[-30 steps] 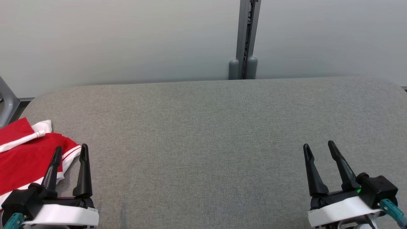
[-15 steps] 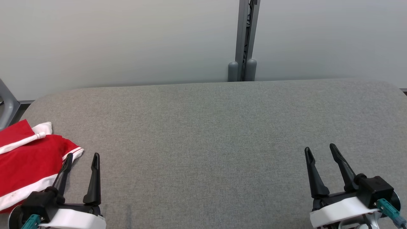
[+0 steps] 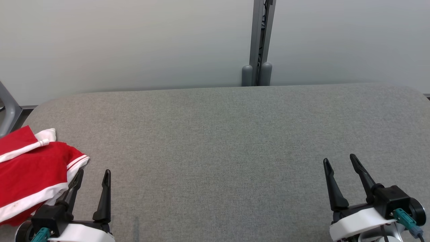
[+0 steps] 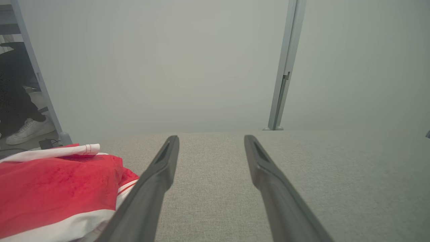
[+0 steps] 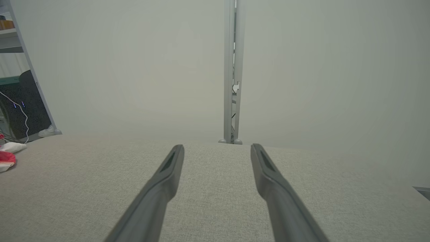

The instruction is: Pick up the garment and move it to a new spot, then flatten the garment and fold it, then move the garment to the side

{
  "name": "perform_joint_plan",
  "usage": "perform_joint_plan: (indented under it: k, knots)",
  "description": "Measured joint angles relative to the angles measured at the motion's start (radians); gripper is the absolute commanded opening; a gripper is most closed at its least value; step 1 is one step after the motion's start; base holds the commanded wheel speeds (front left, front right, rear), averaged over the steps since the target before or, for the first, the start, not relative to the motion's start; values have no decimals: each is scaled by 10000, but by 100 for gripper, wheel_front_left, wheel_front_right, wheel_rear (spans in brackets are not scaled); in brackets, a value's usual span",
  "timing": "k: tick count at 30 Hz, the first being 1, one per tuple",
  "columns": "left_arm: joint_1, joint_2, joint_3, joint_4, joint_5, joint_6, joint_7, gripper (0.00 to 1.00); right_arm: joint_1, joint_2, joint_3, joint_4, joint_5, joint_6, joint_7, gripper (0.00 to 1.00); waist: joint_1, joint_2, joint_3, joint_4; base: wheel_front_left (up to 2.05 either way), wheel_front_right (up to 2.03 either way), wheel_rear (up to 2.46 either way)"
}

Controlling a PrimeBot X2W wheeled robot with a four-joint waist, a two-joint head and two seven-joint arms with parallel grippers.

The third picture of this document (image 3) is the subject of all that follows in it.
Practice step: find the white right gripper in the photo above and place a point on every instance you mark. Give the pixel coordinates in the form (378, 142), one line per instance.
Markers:
(356, 222)

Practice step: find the grey partition post two feet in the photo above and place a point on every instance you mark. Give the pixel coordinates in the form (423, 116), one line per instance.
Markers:
(257, 33)

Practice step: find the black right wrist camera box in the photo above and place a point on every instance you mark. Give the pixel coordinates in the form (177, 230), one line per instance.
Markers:
(393, 200)

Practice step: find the plain red white-trimmed garment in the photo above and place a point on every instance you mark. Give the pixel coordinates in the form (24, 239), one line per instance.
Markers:
(33, 173)

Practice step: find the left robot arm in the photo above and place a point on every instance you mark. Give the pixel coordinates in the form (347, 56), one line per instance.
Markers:
(23, 233)

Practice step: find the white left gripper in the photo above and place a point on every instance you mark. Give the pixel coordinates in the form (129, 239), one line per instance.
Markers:
(84, 235)

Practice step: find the grey partition leg with caster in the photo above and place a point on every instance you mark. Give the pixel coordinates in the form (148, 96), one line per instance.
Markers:
(8, 107)

